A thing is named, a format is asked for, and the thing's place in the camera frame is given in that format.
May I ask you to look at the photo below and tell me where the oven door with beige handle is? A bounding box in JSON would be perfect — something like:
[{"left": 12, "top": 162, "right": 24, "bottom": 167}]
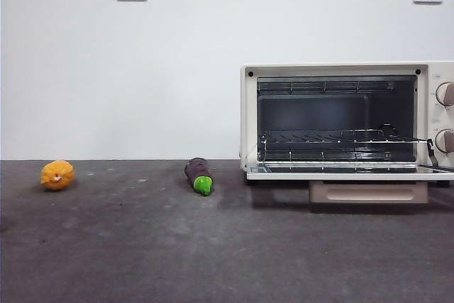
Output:
[{"left": 245, "top": 161, "right": 454, "bottom": 205}]

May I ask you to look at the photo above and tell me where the white Toshiba toaster oven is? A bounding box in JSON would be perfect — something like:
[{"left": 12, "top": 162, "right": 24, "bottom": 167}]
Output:
[{"left": 239, "top": 60, "right": 454, "bottom": 187}]

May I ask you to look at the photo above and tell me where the beige oven knob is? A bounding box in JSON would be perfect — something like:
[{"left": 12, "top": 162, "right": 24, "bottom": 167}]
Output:
[
  {"left": 434, "top": 128, "right": 454, "bottom": 155},
  {"left": 435, "top": 82, "right": 454, "bottom": 108}
]

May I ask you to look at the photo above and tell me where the purple toy eggplant green stem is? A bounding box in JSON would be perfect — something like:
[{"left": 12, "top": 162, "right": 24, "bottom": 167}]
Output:
[{"left": 184, "top": 156, "right": 216, "bottom": 197}]

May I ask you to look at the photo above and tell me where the yellow toy lemon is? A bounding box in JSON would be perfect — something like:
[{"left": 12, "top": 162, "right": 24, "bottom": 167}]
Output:
[{"left": 40, "top": 159, "right": 76, "bottom": 192}]

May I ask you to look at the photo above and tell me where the chrome wire oven rack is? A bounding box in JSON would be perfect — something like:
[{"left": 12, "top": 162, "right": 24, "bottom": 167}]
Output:
[{"left": 260, "top": 127, "right": 432, "bottom": 145}]

